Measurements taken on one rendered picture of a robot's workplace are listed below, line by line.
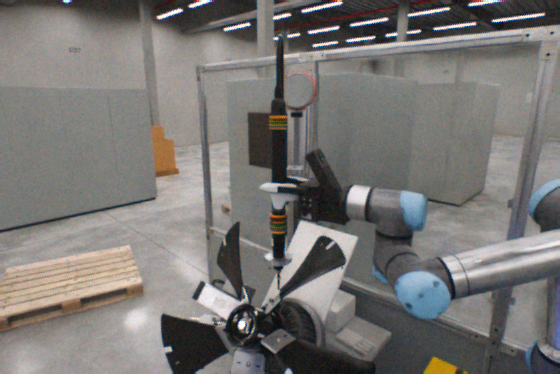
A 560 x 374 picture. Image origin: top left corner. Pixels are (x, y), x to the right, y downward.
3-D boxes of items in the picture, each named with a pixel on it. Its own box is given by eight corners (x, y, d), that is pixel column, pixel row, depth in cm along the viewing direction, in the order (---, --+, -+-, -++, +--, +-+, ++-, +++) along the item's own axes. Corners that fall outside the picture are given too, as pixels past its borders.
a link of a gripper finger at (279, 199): (256, 210, 78) (296, 212, 77) (256, 185, 77) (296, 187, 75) (259, 206, 81) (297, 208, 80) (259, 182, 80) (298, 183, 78)
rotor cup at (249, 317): (239, 344, 107) (212, 338, 98) (259, 301, 111) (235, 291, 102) (272, 367, 98) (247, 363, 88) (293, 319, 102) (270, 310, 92)
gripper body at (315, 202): (293, 218, 78) (342, 228, 72) (293, 182, 76) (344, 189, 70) (308, 209, 84) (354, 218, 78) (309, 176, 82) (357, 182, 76)
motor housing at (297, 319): (251, 357, 120) (228, 352, 110) (278, 296, 126) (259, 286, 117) (302, 392, 105) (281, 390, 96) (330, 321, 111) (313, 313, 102)
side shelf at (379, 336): (322, 306, 170) (323, 301, 170) (391, 338, 147) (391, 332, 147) (293, 329, 153) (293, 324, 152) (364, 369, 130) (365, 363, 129)
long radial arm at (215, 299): (275, 318, 122) (257, 312, 114) (266, 339, 120) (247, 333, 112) (223, 290, 141) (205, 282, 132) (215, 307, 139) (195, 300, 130)
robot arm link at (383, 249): (381, 296, 66) (385, 244, 63) (366, 268, 76) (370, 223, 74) (421, 296, 66) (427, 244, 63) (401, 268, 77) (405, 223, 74)
